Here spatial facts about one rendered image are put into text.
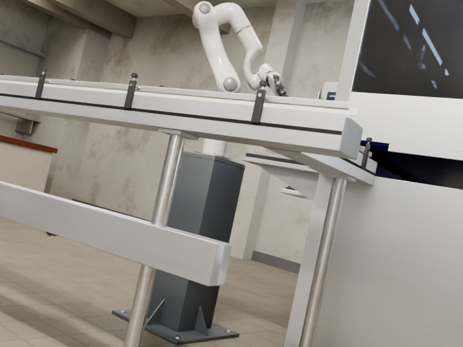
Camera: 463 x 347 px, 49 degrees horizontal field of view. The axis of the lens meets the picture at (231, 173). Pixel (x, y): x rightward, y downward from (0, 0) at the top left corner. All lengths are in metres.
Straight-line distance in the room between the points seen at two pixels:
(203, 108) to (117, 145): 6.93
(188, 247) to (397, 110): 1.05
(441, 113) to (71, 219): 1.38
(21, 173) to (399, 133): 5.74
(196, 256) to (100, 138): 7.37
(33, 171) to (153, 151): 1.72
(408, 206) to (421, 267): 0.23
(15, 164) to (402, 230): 5.76
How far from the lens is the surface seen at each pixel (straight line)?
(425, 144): 2.06
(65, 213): 1.83
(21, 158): 7.14
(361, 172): 1.93
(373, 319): 2.07
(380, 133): 2.11
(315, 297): 1.91
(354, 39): 2.27
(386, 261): 2.05
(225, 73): 2.58
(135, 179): 7.91
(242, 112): 1.40
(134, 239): 1.60
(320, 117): 1.29
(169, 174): 1.56
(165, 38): 8.23
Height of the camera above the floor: 0.68
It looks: 3 degrees up
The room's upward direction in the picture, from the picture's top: 12 degrees clockwise
